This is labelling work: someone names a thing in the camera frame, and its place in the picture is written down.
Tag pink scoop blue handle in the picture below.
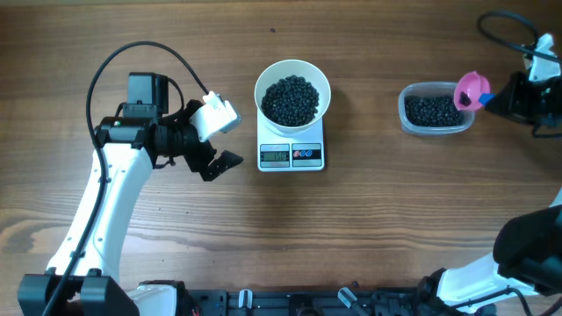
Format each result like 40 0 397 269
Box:
453 71 495 112

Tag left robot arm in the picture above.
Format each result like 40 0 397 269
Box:
18 73 242 315

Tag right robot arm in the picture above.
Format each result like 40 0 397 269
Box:
412 71 561 315

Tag white digital kitchen scale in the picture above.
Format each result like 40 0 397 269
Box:
257 118 325 172

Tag black beans in bowl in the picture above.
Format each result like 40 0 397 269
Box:
261 75 320 127

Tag white bowl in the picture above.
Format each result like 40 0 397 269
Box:
254 60 332 134

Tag black beans in container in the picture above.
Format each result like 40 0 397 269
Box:
405 95 465 127

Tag clear plastic container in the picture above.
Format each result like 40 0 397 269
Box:
398 82 475 136

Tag right black cable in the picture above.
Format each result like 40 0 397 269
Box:
477 9 562 65

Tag black cable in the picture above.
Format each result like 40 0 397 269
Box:
41 40 210 316
477 9 562 65

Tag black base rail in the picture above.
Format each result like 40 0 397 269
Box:
183 288 414 316

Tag left black cable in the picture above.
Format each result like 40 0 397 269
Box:
41 40 210 316

